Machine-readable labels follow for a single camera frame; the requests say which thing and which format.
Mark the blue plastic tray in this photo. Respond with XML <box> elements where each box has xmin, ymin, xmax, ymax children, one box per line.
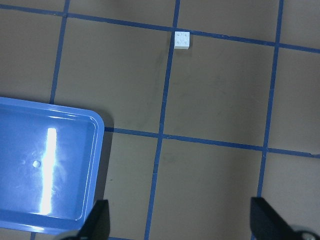
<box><xmin>0</xmin><ymin>97</ymin><xmax>105</xmax><ymax>235</ymax></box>

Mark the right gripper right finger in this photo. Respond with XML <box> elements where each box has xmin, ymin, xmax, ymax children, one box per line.
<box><xmin>250</xmin><ymin>197</ymin><xmax>310</xmax><ymax>240</ymax></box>

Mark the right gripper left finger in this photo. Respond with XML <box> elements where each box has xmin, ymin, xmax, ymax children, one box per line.
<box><xmin>75</xmin><ymin>199</ymin><xmax>110</xmax><ymax>240</ymax></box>

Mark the white block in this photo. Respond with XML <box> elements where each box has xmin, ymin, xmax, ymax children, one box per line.
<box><xmin>174</xmin><ymin>31</ymin><xmax>190</xmax><ymax>50</ymax></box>

